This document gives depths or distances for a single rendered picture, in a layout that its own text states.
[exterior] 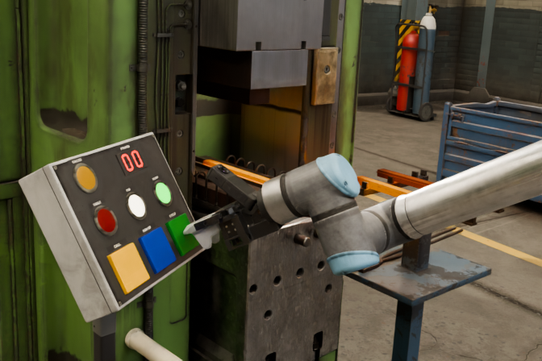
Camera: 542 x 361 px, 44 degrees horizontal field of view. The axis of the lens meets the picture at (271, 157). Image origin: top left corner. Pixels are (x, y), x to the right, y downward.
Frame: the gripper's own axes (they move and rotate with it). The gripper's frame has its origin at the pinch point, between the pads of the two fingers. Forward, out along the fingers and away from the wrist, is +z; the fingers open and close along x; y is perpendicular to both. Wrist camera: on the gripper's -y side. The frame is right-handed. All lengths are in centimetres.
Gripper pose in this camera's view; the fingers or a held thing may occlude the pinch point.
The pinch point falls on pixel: (187, 227)
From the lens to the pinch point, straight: 141.2
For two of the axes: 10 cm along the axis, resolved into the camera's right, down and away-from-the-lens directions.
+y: 4.2, 9.1, 0.3
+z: -8.3, 3.7, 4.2
